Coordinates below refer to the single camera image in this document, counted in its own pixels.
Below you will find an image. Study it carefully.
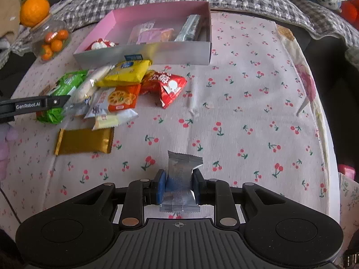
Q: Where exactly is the cherry print tablecloth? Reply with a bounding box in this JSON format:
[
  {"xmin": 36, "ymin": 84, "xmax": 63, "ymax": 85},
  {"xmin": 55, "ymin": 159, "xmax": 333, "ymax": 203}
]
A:
[{"xmin": 0, "ymin": 8, "xmax": 337, "ymax": 230}]

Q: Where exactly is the cream floral cloth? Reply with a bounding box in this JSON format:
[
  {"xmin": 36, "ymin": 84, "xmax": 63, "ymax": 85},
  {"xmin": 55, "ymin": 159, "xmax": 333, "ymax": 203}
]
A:
[{"xmin": 276, "ymin": 24, "xmax": 341, "ymax": 222}]

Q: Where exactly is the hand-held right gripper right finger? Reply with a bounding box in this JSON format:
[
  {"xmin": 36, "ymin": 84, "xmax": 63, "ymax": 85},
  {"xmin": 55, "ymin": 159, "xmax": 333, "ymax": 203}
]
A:
[{"xmin": 192, "ymin": 169, "xmax": 289, "ymax": 226}]

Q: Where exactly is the glass jar with wooden lid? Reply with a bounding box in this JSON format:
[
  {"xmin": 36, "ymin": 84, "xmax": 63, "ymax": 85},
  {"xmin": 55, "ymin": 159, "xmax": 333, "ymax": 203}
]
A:
[{"xmin": 28, "ymin": 13, "xmax": 72, "ymax": 63}]

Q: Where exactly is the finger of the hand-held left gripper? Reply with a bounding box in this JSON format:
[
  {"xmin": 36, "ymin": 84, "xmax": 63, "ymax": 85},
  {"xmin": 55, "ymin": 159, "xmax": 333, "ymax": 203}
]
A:
[{"xmin": 45, "ymin": 95, "xmax": 71, "ymax": 107}]

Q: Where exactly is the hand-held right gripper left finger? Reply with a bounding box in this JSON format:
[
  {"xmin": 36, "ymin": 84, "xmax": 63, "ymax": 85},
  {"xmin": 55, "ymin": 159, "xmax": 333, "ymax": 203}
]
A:
[{"xmin": 70, "ymin": 169, "xmax": 169, "ymax": 227}]

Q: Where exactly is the green snack packet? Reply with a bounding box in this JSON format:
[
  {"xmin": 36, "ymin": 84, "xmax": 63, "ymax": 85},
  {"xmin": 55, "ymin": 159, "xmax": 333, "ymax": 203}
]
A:
[{"xmin": 36, "ymin": 70, "xmax": 89, "ymax": 124}]

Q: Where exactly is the white plush toy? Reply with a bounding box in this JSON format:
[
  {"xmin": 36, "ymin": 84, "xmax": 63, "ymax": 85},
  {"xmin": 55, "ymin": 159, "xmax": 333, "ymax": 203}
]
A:
[{"xmin": 314, "ymin": 0, "xmax": 341, "ymax": 12}]

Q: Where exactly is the orange and white biscuit packet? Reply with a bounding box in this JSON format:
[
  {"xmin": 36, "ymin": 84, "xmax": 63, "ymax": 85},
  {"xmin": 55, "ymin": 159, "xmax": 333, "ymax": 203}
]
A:
[{"xmin": 83, "ymin": 83, "xmax": 141, "ymax": 119}]

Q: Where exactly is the red plush toy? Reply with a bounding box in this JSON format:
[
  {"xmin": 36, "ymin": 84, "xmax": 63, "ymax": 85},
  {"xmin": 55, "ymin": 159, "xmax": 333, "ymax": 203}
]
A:
[{"xmin": 338, "ymin": 0, "xmax": 359, "ymax": 23}]

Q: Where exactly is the yellow snack packet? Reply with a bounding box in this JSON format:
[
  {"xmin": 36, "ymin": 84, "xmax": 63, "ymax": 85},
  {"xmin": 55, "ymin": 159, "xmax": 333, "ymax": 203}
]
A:
[{"xmin": 95, "ymin": 60, "xmax": 152, "ymax": 88}]

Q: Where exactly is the golden snack packet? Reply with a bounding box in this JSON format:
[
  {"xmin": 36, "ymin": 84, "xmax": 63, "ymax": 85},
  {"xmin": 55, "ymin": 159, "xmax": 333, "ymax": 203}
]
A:
[{"xmin": 54, "ymin": 127, "xmax": 115, "ymax": 156}]

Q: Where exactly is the pink cardboard box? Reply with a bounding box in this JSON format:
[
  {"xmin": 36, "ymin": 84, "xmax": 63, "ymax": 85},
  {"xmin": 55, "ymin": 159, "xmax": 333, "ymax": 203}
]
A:
[{"xmin": 73, "ymin": 1, "xmax": 212, "ymax": 69}]

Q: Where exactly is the large orange with leaves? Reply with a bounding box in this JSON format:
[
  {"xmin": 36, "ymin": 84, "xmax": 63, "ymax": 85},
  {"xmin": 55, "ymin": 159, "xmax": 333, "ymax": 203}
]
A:
[{"xmin": 20, "ymin": 0, "xmax": 50, "ymax": 27}]

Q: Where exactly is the long silver snack packet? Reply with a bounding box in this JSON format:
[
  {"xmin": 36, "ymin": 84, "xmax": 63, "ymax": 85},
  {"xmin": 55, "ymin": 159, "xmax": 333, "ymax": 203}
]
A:
[{"xmin": 174, "ymin": 15, "xmax": 203, "ymax": 42}]

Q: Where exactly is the long clear snack packet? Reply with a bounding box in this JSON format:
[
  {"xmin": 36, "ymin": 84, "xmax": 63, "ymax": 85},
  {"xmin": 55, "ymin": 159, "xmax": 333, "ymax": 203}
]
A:
[
  {"xmin": 63, "ymin": 63, "xmax": 115, "ymax": 117},
  {"xmin": 159, "ymin": 150, "xmax": 203, "ymax": 213}
]

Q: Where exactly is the black cable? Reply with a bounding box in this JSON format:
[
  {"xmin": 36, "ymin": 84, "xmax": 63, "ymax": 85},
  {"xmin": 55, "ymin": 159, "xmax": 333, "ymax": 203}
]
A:
[{"xmin": 0, "ymin": 188, "xmax": 21, "ymax": 223}]

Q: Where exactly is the beige fluffy cloth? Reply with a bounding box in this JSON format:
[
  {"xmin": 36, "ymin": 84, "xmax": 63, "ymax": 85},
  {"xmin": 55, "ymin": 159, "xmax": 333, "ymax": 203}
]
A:
[{"xmin": 0, "ymin": 0, "xmax": 28, "ymax": 38}]

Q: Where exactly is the cluster of small oranges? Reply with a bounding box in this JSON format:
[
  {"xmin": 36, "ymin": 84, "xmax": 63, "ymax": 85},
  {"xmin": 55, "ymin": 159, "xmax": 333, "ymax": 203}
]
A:
[{"xmin": 41, "ymin": 30, "xmax": 69, "ymax": 61}]

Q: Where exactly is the red snack packet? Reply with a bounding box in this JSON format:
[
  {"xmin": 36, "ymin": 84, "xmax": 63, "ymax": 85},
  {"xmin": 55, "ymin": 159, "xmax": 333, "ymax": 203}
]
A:
[
  {"xmin": 84, "ymin": 39, "xmax": 116, "ymax": 51},
  {"xmin": 139, "ymin": 70, "xmax": 187, "ymax": 109}
]

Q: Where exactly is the small brown snack packet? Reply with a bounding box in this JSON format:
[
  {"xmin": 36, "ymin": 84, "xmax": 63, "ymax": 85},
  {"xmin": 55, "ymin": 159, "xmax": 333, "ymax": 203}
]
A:
[{"xmin": 39, "ymin": 82, "xmax": 61, "ymax": 96}]

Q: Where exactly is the cream white snack packet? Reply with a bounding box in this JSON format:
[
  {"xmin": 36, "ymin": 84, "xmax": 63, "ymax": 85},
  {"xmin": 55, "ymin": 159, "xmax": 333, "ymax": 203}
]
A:
[{"xmin": 92, "ymin": 109, "xmax": 139, "ymax": 131}]

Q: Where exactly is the pink snack packet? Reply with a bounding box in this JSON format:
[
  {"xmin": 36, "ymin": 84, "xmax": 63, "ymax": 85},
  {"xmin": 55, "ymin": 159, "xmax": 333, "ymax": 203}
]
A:
[{"xmin": 129, "ymin": 22, "xmax": 174, "ymax": 45}]

